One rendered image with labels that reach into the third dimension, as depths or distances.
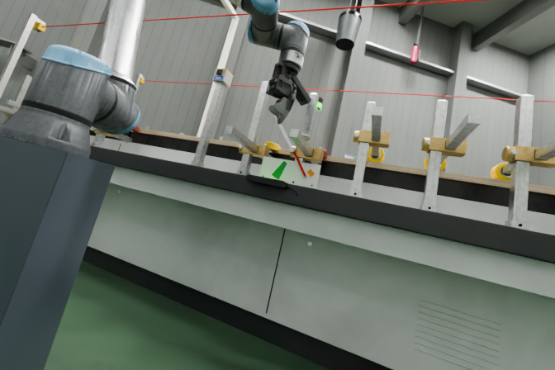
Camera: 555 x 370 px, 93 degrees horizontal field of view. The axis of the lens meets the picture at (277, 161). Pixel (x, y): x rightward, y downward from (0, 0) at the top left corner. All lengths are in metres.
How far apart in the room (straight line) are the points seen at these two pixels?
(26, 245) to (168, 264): 0.98
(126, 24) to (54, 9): 6.56
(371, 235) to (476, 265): 0.32
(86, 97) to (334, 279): 1.12
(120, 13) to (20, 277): 0.83
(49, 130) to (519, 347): 1.58
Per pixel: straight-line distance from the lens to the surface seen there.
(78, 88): 0.87
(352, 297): 1.30
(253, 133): 1.24
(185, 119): 5.92
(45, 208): 0.76
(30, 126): 0.84
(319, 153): 1.11
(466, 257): 1.11
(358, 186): 1.07
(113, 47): 1.10
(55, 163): 0.76
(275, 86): 0.94
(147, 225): 1.78
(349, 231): 1.07
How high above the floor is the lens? 0.58
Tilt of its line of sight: 10 degrees up
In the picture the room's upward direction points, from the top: 13 degrees clockwise
